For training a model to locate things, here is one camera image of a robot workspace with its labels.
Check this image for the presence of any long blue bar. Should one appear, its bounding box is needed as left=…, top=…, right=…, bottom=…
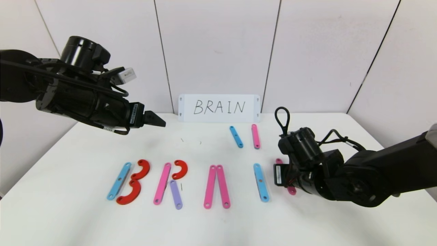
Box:
left=253, top=163, right=269, bottom=202
left=107, top=162, right=132, bottom=201

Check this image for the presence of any short purple bar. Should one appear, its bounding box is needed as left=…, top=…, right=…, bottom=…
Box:
left=170, top=180, right=183, bottom=210

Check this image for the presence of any short pink bar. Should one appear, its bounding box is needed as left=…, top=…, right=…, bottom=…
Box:
left=251, top=124, right=260, bottom=149

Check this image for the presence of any medium red arc piece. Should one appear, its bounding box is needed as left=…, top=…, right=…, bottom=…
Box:
left=131, top=159, right=151, bottom=181

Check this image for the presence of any large red arc piece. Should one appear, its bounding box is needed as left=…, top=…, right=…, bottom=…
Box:
left=116, top=180, right=142, bottom=205

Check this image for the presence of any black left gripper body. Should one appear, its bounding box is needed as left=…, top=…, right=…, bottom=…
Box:
left=94, top=90, right=145, bottom=132

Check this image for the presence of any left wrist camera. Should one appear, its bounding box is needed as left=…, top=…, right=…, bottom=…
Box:
left=110, top=67, right=137, bottom=85

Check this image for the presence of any short blue bar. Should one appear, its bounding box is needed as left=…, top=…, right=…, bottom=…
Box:
left=229, top=126, right=244, bottom=148

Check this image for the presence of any white BRAIN word card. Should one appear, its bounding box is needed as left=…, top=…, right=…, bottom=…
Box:
left=178, top=94, right=261, bottom=123

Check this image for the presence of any small red arc piece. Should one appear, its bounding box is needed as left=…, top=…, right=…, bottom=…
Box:
left=172, top=160, right=188, bottom=180

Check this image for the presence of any long pink bar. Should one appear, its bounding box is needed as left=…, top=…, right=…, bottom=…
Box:
left=216, top=165, right=231, bottom=209
left=203, top=165, right=217, bottom=209
left=276, top=158, right=297, bottom=196
left=154, top=163, right=171, bottom=205

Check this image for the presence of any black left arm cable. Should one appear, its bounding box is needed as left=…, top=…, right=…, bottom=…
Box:
left=0, top=59, right=132, bottom=136

